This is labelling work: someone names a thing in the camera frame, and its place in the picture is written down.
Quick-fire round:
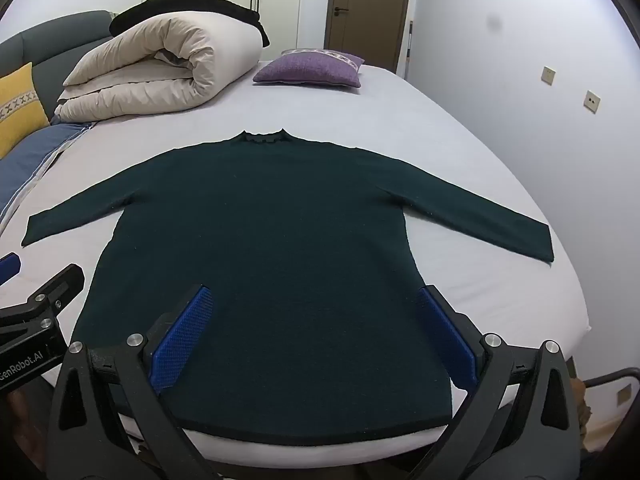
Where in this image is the dark green sweater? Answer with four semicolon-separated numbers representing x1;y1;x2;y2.
21;129;555;447

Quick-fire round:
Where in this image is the black cloth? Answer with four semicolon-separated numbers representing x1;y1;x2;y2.
109;0;271;48

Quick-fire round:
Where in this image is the black metal bar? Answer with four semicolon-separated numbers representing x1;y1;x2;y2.
582;367;640;388

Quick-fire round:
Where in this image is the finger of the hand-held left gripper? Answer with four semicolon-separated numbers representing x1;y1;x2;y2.
0;254;22;285
27;263;85;328

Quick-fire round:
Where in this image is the rolled beige duvet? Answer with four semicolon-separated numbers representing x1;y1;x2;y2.
54;10;263;123

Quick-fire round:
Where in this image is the grey upholstered headboard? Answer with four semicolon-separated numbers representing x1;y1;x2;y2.
0;10;113;121

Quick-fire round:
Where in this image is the blue pillow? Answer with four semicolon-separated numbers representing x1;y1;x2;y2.
0;121;96;236

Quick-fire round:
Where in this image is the yellow embroidered pillow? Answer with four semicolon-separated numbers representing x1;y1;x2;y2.
0;62;51;160

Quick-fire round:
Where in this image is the brown wooden door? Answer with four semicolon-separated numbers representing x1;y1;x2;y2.
327;0;415;68

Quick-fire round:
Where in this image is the patterned purple pillow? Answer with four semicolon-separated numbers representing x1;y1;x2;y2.
280;48;366;73

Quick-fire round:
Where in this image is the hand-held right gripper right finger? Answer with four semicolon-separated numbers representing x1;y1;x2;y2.
407;285;583;480

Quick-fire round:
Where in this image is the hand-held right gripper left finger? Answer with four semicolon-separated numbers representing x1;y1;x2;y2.
47;285;221;480

